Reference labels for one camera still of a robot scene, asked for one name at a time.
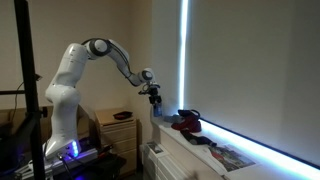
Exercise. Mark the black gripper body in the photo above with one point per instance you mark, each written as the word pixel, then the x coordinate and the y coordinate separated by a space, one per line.
pixel 150 89

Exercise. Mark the blue can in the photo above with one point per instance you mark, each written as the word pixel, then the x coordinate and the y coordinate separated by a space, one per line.
pixel 157 110

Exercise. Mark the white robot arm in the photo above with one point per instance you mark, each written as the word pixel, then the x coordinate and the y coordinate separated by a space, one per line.
pixel 66 100

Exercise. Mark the metal robot base platform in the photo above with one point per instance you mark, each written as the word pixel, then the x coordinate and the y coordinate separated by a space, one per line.
pixel 83 156

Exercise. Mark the white windowsill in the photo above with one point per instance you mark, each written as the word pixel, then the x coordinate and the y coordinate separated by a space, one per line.
pixel 166 128

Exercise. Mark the light blue cap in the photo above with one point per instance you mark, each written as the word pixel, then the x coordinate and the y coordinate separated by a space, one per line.
pixel 172 118

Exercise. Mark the navy blue cap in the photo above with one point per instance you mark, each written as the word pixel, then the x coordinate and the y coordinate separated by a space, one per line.
pixel 188 112

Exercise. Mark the black shallow bowl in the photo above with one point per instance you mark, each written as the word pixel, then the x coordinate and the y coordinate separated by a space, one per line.
pixel 122 115

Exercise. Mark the red baseball cap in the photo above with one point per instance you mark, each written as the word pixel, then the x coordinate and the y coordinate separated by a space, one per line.
pixel 188 125

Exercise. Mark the printed leaflet on heater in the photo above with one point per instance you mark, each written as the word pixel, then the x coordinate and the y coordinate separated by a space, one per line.
pixel 155 147

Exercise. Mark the light wooden dresser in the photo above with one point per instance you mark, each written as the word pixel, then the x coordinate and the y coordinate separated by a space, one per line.
pixel 116 140

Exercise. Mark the dark grey sock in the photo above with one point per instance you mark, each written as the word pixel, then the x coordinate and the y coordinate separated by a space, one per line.
pixel 196 139

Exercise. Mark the open picture magazine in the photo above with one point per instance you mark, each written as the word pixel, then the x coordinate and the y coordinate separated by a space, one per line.
pixel 231 158

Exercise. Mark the white roller window blind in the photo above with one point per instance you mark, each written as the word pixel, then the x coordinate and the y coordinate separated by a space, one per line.
pixel 250 66

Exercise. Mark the white wall heater unit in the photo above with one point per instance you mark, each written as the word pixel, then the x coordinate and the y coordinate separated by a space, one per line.
pixel 163 165

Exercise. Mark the black camera stand pole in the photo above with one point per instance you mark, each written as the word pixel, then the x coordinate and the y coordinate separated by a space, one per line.
pixel 25 66

